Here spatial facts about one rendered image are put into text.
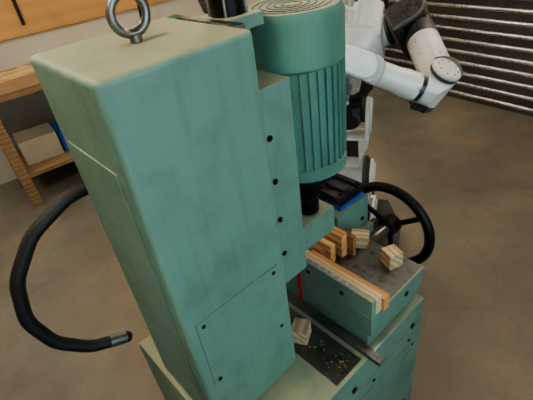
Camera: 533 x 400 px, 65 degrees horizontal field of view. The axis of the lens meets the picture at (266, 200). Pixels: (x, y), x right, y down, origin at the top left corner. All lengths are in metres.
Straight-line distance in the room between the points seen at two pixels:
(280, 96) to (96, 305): 1.99
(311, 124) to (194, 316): 0.38
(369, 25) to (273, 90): 0.73
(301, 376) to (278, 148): 0.52
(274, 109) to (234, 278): 0.28
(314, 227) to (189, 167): 0.45
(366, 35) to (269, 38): 0.67
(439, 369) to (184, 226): 1.57
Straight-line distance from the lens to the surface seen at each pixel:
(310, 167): 0.80
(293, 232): 0.83
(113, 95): 0.49
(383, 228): 1.29
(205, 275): 0.66
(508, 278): 2.43
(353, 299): 0.95
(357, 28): 1.36
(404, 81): 1.13
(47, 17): 3.92
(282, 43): 0.71
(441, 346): 2.07
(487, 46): 4.04
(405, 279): 1.05
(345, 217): 1.14
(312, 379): 0.99
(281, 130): 0.71
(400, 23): 1.36
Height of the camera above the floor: 1.65
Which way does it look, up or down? 35 degrees down
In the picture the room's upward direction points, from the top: 8 degrees counter-clockwise
